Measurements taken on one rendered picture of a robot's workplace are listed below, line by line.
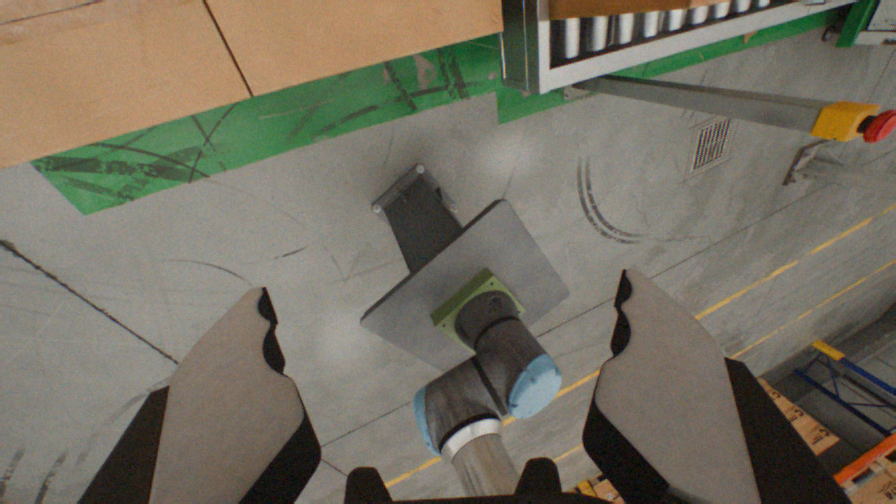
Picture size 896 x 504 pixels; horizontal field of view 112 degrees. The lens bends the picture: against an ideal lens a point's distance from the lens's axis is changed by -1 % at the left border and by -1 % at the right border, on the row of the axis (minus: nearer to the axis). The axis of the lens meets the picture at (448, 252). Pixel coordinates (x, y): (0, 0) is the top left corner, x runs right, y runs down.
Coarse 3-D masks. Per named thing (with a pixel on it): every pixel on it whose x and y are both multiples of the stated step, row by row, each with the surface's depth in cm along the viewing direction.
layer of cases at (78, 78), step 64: (0, 0) 48; (64, 0) 51; (128, 0) 53; (192, 0) 56; (256, 0) 59; (320, 0) 62; (384, 0) 65; (448, 0) 69; (0, 64) 52; (64, 64) 54; (128, 64) 57; (192, 64) 60; (256, 64) 64; (320, 64) 67; (0, 128) 56; (64, 128) 59; (128, 128) 62
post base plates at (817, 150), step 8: (816, 144) 240; (824, 144) 241; (800, 152) 239; (808, 152) 239; (816, 152) 242; (824, 152) 238; (800, 160) 241; (808, 160) 245; (824, 160) 240; (832, 160) 236; (792, 168) 247; (800, 168) 248; (808, 168) 246; (792, 176) 250; (800, 176) 254; (808, 176) 252; (784, 184) 256
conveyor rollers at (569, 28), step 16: (736, 0) 94; (752, 0) 98; (768, 0) 96; (624, 16) 84; (640, 16) 88; (656, 16) 86; (672, 16) 89; (688, 16) 93; (704, 16) 91; (720, 16) 94; (560, 32) 83; (576, 32) 81; (592, 32) 84; (624, 32) 86; (640, 32) 90; (656, 32) 89; (560, 48) 85; (576, 48) 84; (592, 48) 86
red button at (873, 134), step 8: (888, 112) 64; (864, 120) 67; (872, 120) 66; (880, 120) 65; (888, 120) 64; (864, 128) 68; (872, 128) 66; (880, 128) 65; (888, 128) 66; (864, 136) 68; (872, 136) 66; (880, 136) 66
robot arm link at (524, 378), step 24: (504, 336) 76; (528, 336) 76; (480, 360) 74; (504, 360) 71; (528, 360) 70; (552, 360) 73; (504, 384) 69; (528, 384) 66; (552, 384) 70; (504, 408) 70; (528, 408) 71
